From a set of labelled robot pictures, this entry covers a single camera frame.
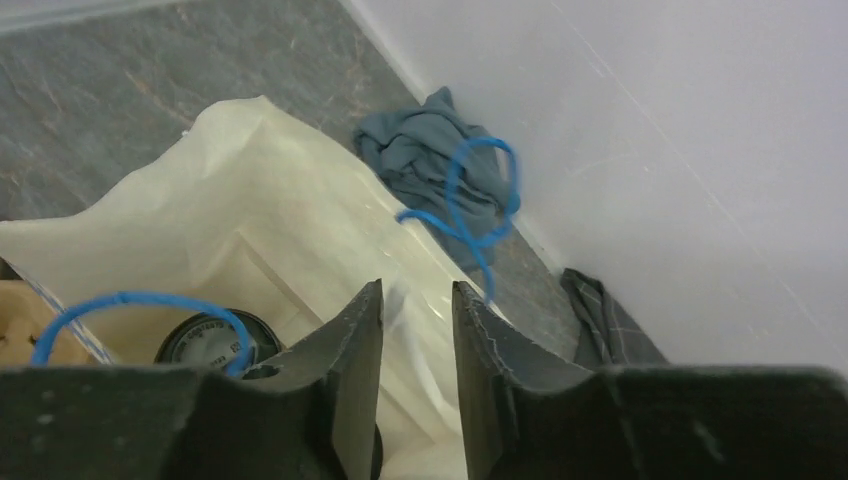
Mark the grey plaid cloth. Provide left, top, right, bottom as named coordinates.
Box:
left=560, top=268, right=668, bottom=369

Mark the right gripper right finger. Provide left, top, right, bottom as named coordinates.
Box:
left=452, top=281, right=847, bottom=479

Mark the black coffee cup lid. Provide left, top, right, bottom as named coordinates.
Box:
left=154, top=309, right=286, bottom=379

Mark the checkered paper takeout bag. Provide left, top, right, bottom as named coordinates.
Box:
left=1, top=97, right=467, bottom=479

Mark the blue cloth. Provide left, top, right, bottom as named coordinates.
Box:
left=353, top=86, right=510, bottom=237

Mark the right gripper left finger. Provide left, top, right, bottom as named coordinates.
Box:
left=1, top=280, right=383, bottom=479

